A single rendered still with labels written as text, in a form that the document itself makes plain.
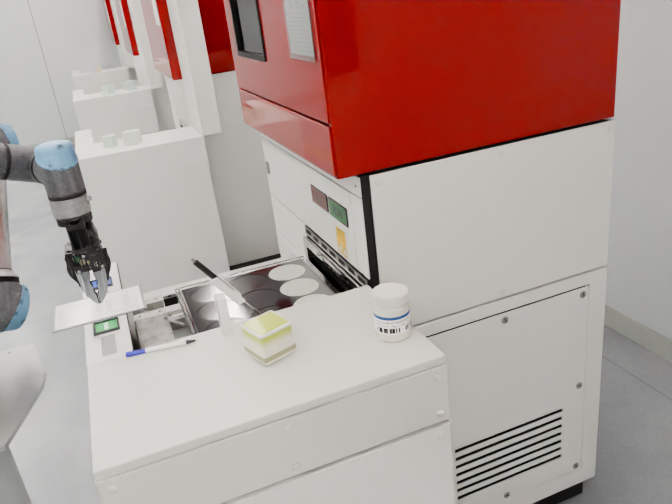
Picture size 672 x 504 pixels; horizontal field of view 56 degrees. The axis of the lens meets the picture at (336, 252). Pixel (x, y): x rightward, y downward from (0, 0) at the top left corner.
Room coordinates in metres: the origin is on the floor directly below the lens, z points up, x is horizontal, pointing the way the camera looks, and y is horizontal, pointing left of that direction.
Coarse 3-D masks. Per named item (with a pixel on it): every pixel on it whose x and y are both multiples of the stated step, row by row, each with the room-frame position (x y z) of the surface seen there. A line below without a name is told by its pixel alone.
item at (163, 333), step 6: (162, 324) 1.39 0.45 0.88; (168, 324) 1.39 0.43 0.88; (144, 330) 1.38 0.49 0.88; (150, 330) 1.37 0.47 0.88; (156, 330) 1.37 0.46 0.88; (162, 330) 1.36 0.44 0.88; (168, 330) 1.36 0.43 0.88; (138, 336) 1.35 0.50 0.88; (144, 336) 1.34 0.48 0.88; (150, 336) 1.34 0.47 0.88; (156, 336) 1.34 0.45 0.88; (162, 336) 1.33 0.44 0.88; (168, 336) 1.33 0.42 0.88; (144, 342) 1.31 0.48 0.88; (150, 342) 1.31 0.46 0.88; (156, 342) 1.31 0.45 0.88; (162, 342) 1.30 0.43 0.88
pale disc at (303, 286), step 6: (288, 282) 1.50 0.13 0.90; (294, 282) 1.50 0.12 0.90; (300, 282) 1.50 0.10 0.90; (306, 282) 1.49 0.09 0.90; (312, 282) 1.49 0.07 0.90; (282, 288) 1.47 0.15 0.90; (288, 288) 1.47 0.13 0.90; (294, 288) 1.46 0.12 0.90; (300, 288) 1.46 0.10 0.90; (306, 288) 1.46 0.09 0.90; (312, 288) 1.45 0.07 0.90; (288, 294) 1.43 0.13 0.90; (294, 294) 1.43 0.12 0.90; (300, 294) 1.43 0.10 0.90
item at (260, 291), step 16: (256, 272) 1.59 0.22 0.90; (304, 272) 1.55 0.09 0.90; (192, 288) 1.54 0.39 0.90; (208, 288) 1.53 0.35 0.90; (240, 288) 1.51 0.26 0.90; (256, 288) 1.49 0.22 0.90; (272, 288) 1.48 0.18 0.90; (320, 288) 1.44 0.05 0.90; (192, 304) 1.44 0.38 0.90; (208, 304) 1.44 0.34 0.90; (256, 304) 1.40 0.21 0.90; (272, 304) 1.39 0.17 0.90; (288, 304) 1.38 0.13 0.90; (208, 320) 1.35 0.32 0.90; (240, 320) 1.33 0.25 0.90
